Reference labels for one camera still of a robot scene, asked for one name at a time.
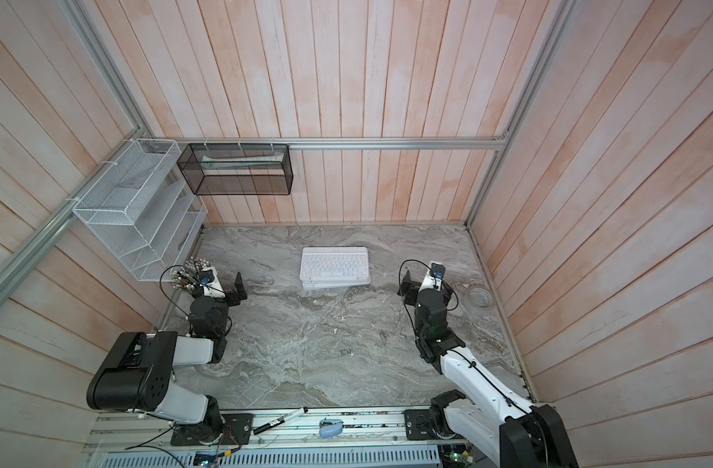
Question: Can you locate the white key keyboard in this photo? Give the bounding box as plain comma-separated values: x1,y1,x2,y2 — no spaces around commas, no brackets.
300,247,371,290

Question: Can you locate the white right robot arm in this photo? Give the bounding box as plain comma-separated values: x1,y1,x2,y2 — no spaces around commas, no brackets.
398,263,579,467

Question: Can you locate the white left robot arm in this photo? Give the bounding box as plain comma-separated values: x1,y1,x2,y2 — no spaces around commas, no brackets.
87,267,247,446

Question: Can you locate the red pen cup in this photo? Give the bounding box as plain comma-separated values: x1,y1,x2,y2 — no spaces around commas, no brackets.
169,257,211,298

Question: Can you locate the clear tape roll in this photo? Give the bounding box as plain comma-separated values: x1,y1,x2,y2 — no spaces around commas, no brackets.
465,286,496,311

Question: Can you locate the black marker pen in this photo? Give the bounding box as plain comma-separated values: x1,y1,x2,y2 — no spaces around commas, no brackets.
252,407,309,435

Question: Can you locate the black mesh basket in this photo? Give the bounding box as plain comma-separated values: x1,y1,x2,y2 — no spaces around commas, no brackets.
177,142,294,196

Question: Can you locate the blue tape dispenser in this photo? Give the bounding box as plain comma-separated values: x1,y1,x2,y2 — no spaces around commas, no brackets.
319,419,344,440

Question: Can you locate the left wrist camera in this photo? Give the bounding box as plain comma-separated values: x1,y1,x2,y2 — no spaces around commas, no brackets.
198,266,226,298

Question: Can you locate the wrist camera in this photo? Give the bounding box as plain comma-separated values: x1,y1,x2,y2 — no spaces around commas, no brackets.
420,262,446,291
198,266,226,298

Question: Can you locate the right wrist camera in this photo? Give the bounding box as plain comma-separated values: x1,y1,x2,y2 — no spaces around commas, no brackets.
420,262,446,291

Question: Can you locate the white wire mesh shelf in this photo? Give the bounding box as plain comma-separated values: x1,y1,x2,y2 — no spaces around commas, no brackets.
74,140,207,283

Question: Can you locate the aluminium mounting rail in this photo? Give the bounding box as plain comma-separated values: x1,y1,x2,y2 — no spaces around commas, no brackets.
80,402,569,452

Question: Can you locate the aluminium frame bar back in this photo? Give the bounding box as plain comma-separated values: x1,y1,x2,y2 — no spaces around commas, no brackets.
144,136,506,151

